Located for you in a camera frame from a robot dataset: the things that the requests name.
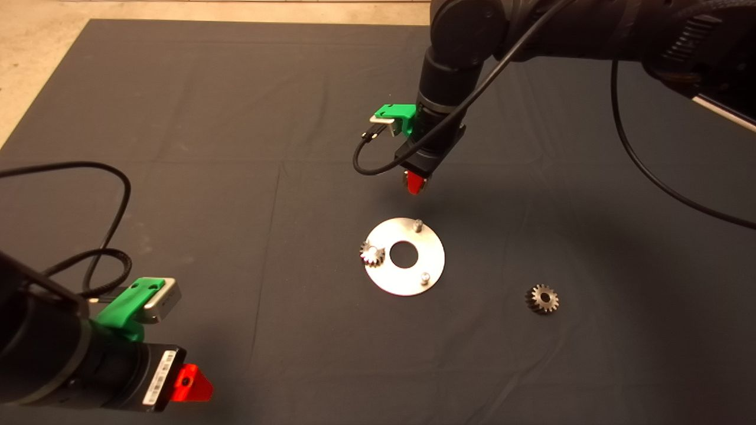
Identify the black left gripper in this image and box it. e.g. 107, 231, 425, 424
103, 342, 214, 412

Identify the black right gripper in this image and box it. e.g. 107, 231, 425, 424
395, 115, 467, 196

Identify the round metal carrier plate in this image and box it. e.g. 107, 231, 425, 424
363, 217, 445, 297

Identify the dark grey table cloth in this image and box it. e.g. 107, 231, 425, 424
0, 19, 756, 425

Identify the green right camera mount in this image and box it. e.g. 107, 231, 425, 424
376, 104, 418, 138

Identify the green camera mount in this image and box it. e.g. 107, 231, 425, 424
376, 104, 418, 138
94, 277, 166, 342

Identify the silver left camera box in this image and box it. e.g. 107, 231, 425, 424
144, 277, 182, 324

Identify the green left camera mount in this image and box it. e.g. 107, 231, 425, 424
94, 277, 166, 342

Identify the black braided cable sleeve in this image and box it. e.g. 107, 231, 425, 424
41, 248, 133, 299

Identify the black left camera cable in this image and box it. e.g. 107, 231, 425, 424
0, 162, 132, 299

